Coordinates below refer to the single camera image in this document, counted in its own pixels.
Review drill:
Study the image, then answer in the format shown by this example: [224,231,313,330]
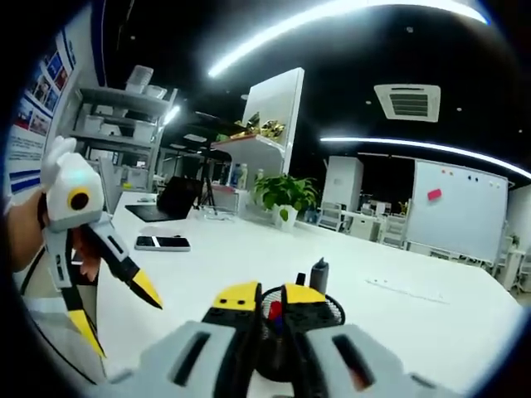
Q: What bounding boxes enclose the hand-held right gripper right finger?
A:
[281,283,441,398]

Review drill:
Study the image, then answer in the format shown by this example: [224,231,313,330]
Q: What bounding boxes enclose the white ceiling air vent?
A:
[373,84,441,124]

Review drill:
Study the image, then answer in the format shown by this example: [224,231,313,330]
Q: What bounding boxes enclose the gold ornaments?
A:
[227,109,287,140]

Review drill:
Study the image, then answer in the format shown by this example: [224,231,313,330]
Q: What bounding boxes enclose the long ceiling light strip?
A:
[207,0,493,80]

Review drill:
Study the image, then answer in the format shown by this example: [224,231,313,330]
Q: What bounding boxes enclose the black tripod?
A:
[195,155,220,216]

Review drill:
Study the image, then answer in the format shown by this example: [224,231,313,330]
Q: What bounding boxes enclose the white rolling whiteboard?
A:
[405,159,509,265]

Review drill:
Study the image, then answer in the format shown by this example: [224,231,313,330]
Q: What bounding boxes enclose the person's left hand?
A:
[6,192,103,287]

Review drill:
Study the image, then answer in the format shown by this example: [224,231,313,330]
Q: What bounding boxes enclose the black laptop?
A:
[124,176,205,223]

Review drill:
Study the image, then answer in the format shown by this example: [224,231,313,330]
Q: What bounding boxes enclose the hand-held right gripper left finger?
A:
[105,280,263,398]

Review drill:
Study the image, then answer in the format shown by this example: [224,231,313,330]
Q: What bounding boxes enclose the row of small whiteboard magnets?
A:
[441,167,501,188]

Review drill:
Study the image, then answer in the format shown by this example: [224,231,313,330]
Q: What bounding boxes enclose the white display stand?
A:
[210,67,306,175]

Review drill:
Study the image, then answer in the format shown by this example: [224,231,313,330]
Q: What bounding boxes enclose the blue white wall display board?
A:
[7,27,99,196]

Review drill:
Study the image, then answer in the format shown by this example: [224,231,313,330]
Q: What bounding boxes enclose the curved ceiling light strip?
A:
[319,135,531,182]

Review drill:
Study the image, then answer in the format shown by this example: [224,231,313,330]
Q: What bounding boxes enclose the black mesh pen holder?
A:
[248,285,348,382]

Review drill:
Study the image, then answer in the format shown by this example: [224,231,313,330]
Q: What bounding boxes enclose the black white smartphone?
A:
[134,235,192,253]

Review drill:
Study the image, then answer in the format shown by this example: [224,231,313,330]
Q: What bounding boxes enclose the grey metal shelving rack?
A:
[68,85,179,196]

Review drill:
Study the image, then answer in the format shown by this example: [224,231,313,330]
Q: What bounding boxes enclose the green potted plant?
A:
[253,172,319,231]

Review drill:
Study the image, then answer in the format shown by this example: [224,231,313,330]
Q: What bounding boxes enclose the tall white cabinet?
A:
[322,155,365,212]

